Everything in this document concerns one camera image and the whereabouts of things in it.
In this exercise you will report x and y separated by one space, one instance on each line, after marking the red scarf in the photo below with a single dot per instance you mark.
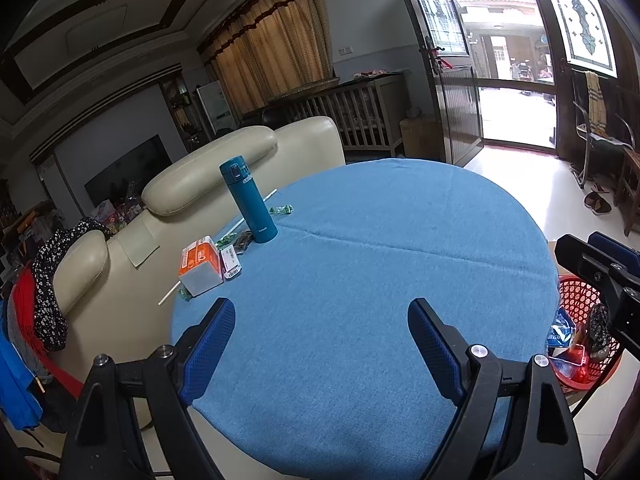
25 290

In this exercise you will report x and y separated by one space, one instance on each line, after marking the black television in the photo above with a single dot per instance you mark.
130 170

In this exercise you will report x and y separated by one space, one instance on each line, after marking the orange and white box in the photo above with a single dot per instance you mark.
200 270

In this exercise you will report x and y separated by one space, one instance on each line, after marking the cream leather sofa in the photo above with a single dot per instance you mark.
125 270

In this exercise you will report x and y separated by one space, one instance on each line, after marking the pile of colourful packets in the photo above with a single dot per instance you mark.
120 212

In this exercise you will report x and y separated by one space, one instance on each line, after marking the pale paper sheet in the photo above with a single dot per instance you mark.
137 240

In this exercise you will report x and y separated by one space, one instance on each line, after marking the teal thermos bottle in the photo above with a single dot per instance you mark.
250 205

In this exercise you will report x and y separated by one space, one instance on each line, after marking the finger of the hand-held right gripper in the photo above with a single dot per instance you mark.
620 255
585 260

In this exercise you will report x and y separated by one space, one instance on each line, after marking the white straw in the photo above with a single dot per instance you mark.
167 297

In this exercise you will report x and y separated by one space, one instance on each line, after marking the tan curtain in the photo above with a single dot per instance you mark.
280 50

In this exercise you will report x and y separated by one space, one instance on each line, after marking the person's right forearm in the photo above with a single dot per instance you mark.
625 440

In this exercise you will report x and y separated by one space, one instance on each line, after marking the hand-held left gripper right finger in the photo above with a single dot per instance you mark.
435 350

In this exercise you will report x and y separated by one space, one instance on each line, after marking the striped towel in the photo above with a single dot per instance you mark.
595 105

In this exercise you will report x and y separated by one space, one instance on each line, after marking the green candy wrapper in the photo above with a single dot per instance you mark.
281 209
225 241
184 294

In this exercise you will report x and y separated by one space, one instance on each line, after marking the small cardboard box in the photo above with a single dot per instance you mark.
420 137

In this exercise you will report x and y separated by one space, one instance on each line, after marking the red mesh basket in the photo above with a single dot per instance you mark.
575 290

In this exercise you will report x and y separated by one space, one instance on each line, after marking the black plastic bag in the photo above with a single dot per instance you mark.
597 330

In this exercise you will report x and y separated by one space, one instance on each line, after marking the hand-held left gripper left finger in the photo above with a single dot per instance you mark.
207 355

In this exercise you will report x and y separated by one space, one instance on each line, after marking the red plastic bag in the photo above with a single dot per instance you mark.
582 367

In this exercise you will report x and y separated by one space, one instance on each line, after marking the dark snack packet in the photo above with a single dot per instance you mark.
243 241

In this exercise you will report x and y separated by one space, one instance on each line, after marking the wooden chair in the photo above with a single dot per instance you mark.
630 175

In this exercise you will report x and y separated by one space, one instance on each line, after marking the wooden crib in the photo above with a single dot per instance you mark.
360 110

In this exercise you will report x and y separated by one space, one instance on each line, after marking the dark open door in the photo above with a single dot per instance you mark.
460 110

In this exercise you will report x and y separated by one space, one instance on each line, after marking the white standing air conditioner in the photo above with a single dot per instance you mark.
215 107

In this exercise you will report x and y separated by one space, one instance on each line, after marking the blue tablecloth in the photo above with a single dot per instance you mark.
375 270

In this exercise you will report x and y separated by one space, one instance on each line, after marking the metal frame chair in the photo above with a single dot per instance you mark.
600 145

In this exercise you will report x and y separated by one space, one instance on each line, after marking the blue jacket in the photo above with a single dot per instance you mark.
17 390

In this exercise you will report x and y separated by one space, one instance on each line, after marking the blue sachet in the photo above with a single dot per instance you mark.
560 332

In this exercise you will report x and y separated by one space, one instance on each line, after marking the dark display cabinet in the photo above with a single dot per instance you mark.
182 110

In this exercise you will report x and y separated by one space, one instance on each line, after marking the dark cloth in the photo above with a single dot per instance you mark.
57 410

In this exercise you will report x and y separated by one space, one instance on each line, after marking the brown slipper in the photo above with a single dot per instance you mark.
598 188
599 205

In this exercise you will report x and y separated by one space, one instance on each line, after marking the black floral garment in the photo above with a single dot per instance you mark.
47 300

